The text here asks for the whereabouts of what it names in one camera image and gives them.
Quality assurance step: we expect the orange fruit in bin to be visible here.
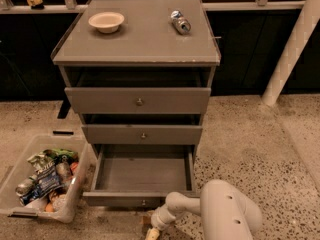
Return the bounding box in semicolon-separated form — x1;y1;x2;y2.
45;203;54;212

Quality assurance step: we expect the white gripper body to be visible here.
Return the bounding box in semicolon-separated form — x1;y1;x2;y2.
151;204;182;231

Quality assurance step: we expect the clear plastic bin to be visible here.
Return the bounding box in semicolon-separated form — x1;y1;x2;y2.
0;135;89;223

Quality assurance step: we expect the grey bottom drawer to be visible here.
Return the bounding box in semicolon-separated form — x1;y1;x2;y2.
83;145;195;208

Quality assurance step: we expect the grey drawer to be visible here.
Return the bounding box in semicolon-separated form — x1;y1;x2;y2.
82;124;202;145
65;87;211;114
83;145;195;208

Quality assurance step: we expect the blue white snack bag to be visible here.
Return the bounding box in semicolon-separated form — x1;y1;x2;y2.
27;154;61;198

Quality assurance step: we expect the silver can in bin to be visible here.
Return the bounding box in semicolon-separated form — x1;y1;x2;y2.
15;175;37;196

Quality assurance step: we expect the green snack bag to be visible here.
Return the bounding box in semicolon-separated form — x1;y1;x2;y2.
44;148;78;163

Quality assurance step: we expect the grey top drawer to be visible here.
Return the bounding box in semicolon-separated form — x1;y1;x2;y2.
65;87;211;114

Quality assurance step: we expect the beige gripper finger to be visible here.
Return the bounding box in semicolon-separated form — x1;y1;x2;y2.
145;228;160;240

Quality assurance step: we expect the grey middle drawer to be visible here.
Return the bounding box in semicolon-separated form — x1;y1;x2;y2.
82;124;202;145

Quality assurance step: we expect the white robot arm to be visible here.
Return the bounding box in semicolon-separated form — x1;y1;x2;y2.
145;180;263;240

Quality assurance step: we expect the metal window railing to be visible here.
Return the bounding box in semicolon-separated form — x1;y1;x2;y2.
0;0;314;16

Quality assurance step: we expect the grey drawer cabinet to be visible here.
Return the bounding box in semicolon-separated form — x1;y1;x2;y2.
50;0;222;158

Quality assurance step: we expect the white diagonal pipe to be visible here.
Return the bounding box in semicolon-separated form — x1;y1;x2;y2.
261;0;320;106

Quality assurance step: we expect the small yellow toy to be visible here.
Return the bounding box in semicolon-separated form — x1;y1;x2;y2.
27;0;44;9

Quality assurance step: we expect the beige bowl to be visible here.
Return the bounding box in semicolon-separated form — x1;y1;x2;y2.
88;12;124;34

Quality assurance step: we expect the crushed silver soda can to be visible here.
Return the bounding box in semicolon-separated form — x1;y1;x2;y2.
170;10;191;35

